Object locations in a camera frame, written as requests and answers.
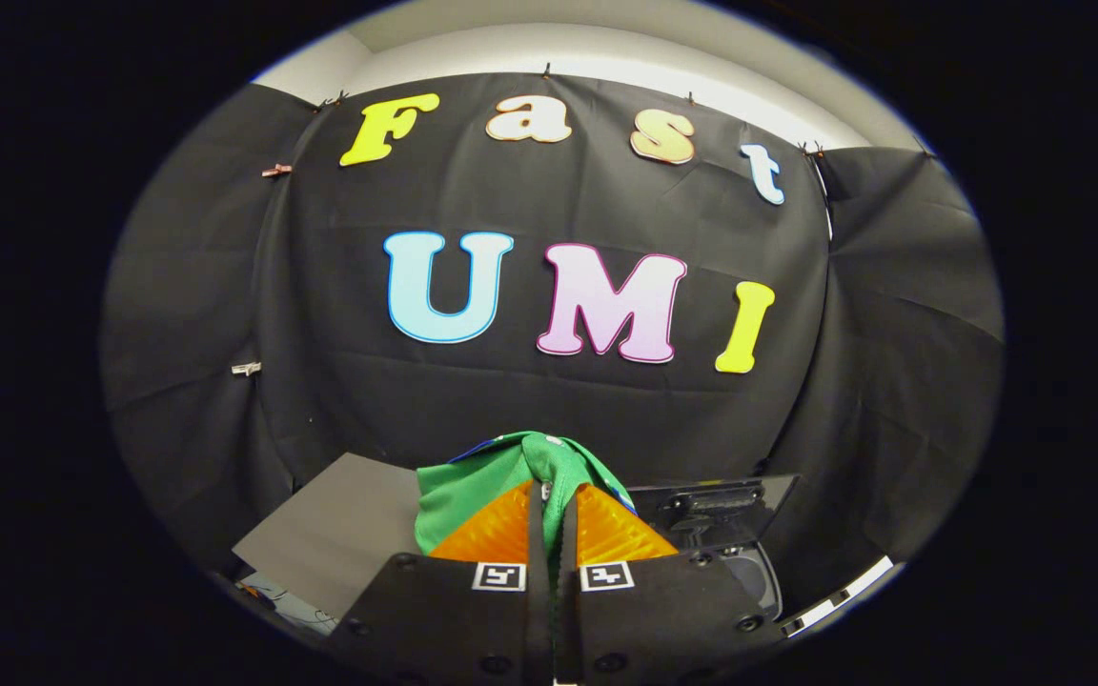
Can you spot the green polo shirt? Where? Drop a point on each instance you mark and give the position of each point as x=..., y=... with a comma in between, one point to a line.
x=473, y=486

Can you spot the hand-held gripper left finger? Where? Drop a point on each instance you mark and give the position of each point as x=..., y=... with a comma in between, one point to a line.
x=454, y=619

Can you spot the white clip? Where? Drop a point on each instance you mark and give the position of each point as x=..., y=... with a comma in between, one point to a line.
x=246, y=368

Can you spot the pink clip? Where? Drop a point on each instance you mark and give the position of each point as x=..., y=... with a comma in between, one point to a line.
x=275, y=171

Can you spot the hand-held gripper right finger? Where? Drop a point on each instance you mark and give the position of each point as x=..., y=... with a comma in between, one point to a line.
x=654, y=619

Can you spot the white board with black squares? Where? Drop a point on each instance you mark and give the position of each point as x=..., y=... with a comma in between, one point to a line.
x=840, y=595

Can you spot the dark washing machine lid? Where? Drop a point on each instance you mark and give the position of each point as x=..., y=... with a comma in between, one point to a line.
x=721, y=505

